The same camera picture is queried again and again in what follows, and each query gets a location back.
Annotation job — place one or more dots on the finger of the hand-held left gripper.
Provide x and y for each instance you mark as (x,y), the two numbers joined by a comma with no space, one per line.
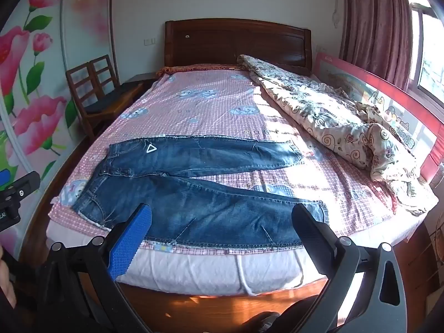
(24,183)

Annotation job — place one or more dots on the white mattress cover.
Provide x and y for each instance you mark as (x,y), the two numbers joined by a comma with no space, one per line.
(194,270)

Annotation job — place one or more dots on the brown wooden cabinet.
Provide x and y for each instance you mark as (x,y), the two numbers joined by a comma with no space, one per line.
(419,267)

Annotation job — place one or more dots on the orange fringed blanket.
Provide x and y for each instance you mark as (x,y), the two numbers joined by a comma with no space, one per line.
(180,69)

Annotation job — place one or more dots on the pink plaid bed sheet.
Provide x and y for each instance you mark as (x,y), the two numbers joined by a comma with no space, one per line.
(215,111)

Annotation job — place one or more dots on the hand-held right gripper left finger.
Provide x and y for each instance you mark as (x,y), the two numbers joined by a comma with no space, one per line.
(131,239)

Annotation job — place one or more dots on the dark pink curtain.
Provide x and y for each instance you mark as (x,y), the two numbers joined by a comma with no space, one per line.
(374,24)

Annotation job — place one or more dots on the brown wooden chair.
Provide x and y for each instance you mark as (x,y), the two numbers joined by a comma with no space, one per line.
(81,86)
(104,71)

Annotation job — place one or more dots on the dark wooden bed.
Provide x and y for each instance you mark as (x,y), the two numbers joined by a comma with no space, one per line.
(225,45)

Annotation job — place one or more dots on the dark wooden nightstand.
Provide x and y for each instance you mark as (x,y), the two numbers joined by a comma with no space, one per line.
(138,79)

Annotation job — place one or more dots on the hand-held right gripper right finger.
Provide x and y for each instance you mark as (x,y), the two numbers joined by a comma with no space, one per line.
(312,236)

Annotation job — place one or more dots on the floral print wardrobe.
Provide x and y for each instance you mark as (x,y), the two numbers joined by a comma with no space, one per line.
(41,76)

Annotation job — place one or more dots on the red printed bed rail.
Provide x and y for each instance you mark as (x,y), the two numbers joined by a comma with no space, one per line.
(381,93)

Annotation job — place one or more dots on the person's left hand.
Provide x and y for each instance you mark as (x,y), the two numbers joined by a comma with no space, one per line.
(5,274)

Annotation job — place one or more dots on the window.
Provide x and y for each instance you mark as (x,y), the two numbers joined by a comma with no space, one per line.
(428,59)

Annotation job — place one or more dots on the cream floral quilt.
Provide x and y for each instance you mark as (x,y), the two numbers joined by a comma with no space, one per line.
(312,104)

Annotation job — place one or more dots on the blue denim pants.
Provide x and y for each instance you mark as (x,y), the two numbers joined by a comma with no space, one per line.
(208,208)

